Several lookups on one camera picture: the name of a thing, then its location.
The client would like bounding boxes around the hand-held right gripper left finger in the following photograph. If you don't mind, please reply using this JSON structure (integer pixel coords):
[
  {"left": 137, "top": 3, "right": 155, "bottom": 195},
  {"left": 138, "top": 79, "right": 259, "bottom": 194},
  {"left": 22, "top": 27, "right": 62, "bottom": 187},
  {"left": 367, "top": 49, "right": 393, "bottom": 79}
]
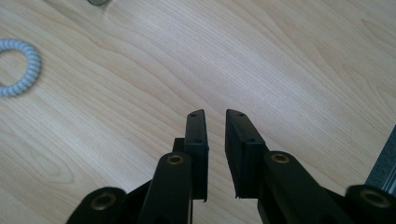
[{"left": 172, "top": 108, "right": 209, "bottom": 203}]

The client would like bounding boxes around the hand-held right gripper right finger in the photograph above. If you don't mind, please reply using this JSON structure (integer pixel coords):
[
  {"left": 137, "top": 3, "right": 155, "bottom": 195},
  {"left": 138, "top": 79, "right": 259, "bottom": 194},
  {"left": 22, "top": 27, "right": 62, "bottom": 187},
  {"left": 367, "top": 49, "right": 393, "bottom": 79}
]
[{"left": 224, "top": 108, "right": 271, "bottom": 200}]

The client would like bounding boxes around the white spiral hair tie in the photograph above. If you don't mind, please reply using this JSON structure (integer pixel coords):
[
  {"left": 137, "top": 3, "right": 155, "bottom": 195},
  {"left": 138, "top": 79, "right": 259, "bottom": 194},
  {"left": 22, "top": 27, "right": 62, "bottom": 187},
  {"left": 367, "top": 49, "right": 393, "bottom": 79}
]
[{"left": 0, "top": 38, "right": 43, "bottom": 98}]

